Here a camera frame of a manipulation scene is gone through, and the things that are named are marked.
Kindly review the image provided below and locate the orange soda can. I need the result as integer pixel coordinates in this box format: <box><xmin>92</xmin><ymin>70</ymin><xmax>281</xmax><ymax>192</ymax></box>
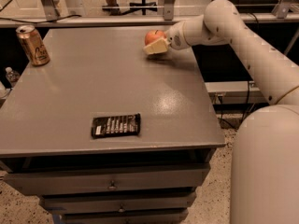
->
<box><xmin>16</xmin><ymin>25</ymin><xmax>50</xmax><ymax>66</ymax></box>

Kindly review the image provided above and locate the black office chair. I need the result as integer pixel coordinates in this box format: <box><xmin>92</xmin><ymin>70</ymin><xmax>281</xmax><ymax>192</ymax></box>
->
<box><xmin>122</xmin><ymin>0</ymin><xmax>158</xmax><ymax>15</ymax></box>

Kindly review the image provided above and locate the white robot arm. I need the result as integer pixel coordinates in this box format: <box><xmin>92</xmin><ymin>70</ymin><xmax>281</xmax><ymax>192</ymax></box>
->
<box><xmin>144</xmin><ymin>0</ymin><xmax>299</xmax><ymax>224</ymax></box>

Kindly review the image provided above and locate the clear plastic water bottle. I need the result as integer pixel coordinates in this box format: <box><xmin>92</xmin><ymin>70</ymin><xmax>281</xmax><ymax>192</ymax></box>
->
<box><xmin>6</xmin><ymin>67</ymin><xmax>21</xmax><ymax>87</ymax></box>

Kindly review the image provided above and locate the grey drawer cabinet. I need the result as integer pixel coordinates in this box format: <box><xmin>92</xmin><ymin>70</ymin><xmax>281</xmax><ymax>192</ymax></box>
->
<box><xmin>0</xmin><ymin>27</ymin><xmax>224</xmax><ymax>224</ymax></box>

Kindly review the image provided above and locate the black snack bar wrapper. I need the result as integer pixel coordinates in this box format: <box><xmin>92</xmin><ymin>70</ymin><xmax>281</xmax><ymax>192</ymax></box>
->
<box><xmin>91</xmin><ymin>113</ymin><xmax>141</xmax><ymax>139</ymax></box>

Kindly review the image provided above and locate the red apple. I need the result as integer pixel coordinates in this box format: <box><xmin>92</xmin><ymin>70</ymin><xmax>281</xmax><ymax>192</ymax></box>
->
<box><xmin>144</xmin><ymin>30</ymin><xmax>166</xmax><ymax>45</ymax></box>

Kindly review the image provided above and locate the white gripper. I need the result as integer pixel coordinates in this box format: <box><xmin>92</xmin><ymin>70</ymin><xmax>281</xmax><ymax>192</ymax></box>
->
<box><xmin>143</xmin><ymin>21</ymin><xmax>190</xmax><ymax>55</ymax></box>

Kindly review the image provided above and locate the black cable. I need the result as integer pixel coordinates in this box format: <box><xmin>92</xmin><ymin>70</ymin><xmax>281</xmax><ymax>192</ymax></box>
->
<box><xmin>218</xmin><ymin>81</ymin><xmax>254</xmax><ymax>131</ymax></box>

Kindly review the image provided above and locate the aluminium frame rail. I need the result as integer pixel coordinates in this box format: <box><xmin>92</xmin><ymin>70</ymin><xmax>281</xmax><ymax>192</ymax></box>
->
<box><xmin>206</xmin><ymin>81</ymin><xmax>266</xmax><ymax>105</ymax></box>

